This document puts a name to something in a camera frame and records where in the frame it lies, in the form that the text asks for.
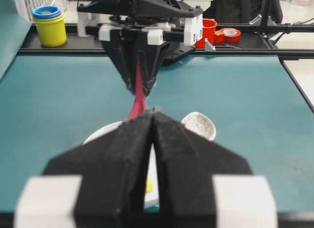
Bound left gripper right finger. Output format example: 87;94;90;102
153;113;278;228

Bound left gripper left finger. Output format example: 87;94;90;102
14;113;153;228

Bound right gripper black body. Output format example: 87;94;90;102
99;14;203;46

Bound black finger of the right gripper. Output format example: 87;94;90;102
102;29;136;95
137;33;171;96

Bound yellow hexagonal prism block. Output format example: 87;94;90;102
145;178;153;193

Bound red plastic spoon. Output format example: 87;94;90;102
127;56;146;120

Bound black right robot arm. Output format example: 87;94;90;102
75;0;203;96

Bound white round bowl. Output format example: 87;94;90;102
85;121;159;211

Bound red plastic cup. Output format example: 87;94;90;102
195;19;217;49

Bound red tape roll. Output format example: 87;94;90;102
214;28;241;45

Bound white speckled teardrop dish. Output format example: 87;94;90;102
181;112;217;141

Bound yellow stacked cups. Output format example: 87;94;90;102
32;5;67;47

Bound metal corner bracket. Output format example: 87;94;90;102
204;38;216;52

